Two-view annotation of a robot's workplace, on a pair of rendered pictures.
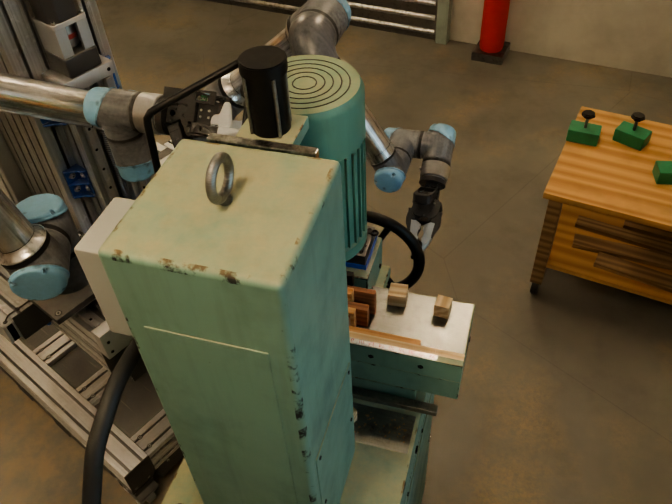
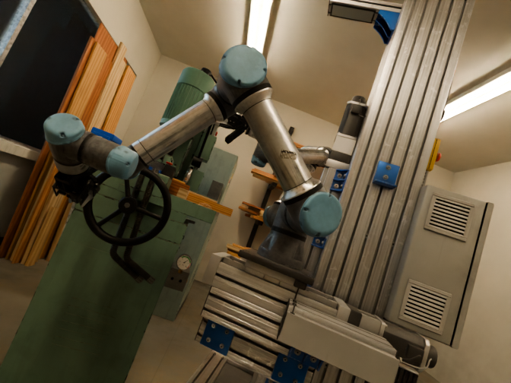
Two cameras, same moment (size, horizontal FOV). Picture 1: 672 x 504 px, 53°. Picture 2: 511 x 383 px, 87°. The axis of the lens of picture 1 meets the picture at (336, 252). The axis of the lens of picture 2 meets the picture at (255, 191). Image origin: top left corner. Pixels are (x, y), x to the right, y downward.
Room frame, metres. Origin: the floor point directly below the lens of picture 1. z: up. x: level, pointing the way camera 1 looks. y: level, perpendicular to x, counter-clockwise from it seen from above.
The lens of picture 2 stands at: (2.24, -0.22, 0.89)
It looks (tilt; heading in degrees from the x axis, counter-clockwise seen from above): 7 degrees up; 150
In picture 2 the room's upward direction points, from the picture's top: 21 degrees clockwise
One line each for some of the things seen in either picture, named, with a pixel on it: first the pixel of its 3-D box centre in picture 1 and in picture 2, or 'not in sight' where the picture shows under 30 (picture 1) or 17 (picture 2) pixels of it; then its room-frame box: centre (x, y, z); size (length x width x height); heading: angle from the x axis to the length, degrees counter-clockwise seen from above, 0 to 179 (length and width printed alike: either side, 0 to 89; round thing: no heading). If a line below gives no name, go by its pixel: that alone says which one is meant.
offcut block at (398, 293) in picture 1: (398, 294); not in sight; (0.96, -0.13, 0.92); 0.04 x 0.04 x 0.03; 75
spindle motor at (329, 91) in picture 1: (312, 166); (188, 104); (0.87, 0.03, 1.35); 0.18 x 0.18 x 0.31
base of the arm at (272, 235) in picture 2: not in sight; (284, 246); (1.56, 0.34, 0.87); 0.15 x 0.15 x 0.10
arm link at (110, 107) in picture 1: (117, 110); not in sight; (1.10, 0.40, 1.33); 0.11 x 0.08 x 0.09; 71
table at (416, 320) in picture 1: (336, 306); (149, 193); (0.98, 0.01, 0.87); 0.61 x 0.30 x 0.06; 71
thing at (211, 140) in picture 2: not in sight; (205, 148); (0.72, 0.24, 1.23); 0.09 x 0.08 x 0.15; 161
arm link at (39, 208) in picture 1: (45, 225); not in sight; (1.18, 0.68, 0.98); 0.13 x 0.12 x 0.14; 10
